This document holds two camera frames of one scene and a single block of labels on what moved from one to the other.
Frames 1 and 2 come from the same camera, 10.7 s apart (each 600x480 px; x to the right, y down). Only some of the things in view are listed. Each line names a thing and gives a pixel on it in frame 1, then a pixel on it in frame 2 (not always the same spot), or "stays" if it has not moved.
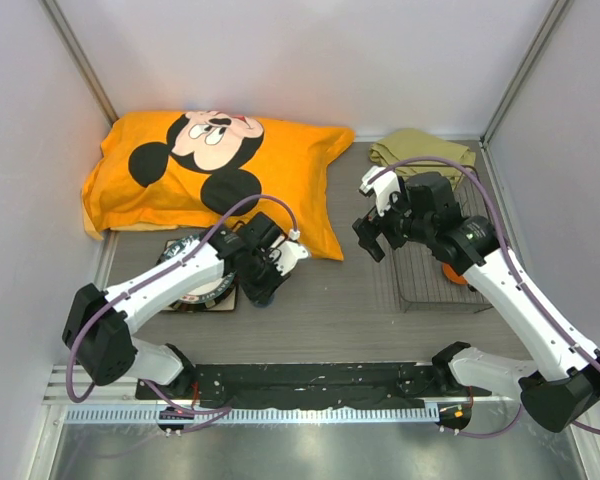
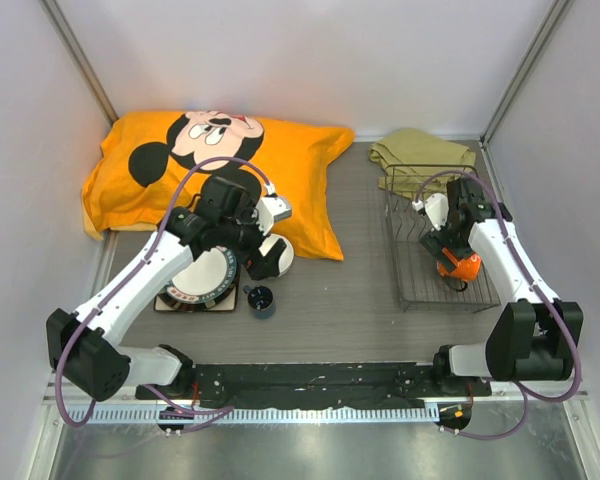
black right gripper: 368,231 to 436,241
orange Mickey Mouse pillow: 185,169 stays
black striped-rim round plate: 192,307 stays
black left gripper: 262,293 to 261,267
